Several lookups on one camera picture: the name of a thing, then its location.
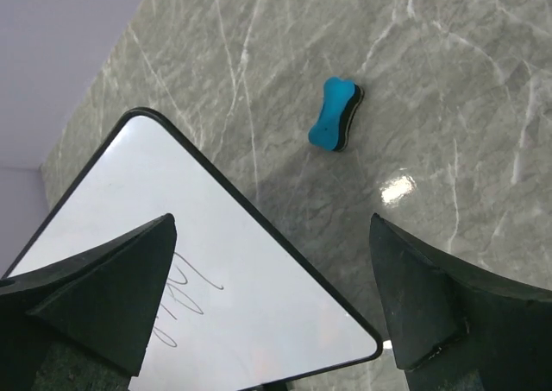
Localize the white board black frame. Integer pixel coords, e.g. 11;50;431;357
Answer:
8;108;382;390

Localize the blue bone-shaped eraser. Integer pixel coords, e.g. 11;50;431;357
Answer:
308;77;364;152

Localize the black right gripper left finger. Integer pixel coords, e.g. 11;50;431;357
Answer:
1;214;176;390

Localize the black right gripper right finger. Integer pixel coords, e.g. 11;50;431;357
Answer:
369;214;551;390

